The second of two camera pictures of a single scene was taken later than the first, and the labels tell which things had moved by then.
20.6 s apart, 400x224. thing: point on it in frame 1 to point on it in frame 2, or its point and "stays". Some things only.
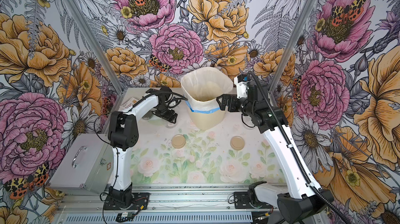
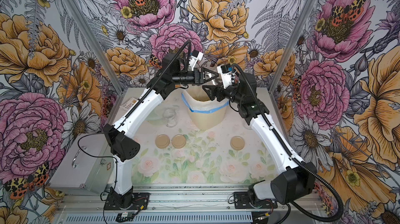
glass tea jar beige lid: (148, 115) to (217, 81)
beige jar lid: (178, 141) stays
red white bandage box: (129, 103) stays
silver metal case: (88, 164) stays
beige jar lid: (237, 142) stays
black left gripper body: (163, 111) to (189, 77)
